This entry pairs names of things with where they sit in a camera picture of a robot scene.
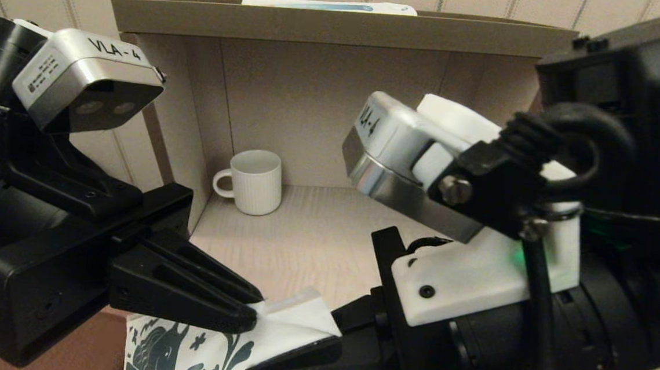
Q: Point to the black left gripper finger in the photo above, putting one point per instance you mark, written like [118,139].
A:
[177,296]
[208,266]

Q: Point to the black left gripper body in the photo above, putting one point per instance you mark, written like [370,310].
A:
[43,292]

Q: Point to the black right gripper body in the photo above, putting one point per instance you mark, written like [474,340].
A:
[498,359]

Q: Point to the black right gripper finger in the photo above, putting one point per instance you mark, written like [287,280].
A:
[355,317]
[305,369]

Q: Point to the white horse print pouch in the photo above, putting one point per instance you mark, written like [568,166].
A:
[225,352]

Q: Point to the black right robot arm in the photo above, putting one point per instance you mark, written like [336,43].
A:
[646,143]

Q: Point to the pink chair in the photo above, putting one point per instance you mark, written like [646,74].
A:
[34,344]

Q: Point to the white ribbed ceramic mug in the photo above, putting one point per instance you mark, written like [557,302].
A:
[257,186]

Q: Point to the beige wooden desk shelf unit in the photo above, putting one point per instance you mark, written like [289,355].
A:
[313,91]

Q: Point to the white blue toothbrush box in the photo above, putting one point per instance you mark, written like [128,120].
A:
[331,4]

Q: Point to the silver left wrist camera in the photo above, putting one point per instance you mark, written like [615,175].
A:
[87,81]

